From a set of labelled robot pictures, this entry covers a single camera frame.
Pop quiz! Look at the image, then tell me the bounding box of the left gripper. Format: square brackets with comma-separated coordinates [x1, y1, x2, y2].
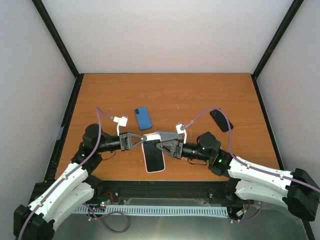
[96, 131, 147, 153]

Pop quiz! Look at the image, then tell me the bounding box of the black aluminium frame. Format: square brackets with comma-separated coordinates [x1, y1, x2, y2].
[14, 0, 316, 240]

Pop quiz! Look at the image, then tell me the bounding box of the white phone case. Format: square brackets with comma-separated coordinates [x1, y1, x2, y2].
[140, 133, 167, 174]

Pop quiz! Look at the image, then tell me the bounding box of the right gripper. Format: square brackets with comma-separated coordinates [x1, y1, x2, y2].
[156, 138, 211, 162]

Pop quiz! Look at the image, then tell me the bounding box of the purple cable on base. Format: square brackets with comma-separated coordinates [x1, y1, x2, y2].
[86, 203, 130, 233]

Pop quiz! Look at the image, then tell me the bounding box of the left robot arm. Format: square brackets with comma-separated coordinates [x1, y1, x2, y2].
[13, 123, 147, 240]

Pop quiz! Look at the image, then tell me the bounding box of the light blue cable duct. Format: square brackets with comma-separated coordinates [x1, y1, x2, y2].
[91, 205, 228, 218]

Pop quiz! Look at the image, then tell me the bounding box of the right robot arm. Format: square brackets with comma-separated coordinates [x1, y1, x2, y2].
[156, 132, 320, 222]

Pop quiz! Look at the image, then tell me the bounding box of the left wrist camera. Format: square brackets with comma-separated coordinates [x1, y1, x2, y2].
[113, 115, 128, 136]

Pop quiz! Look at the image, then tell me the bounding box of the light blue phone case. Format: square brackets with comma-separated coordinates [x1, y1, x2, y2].
[151, 131, 182, 143]

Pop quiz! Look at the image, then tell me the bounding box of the blue phone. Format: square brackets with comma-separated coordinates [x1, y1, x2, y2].
[134, 106, 153, 131]

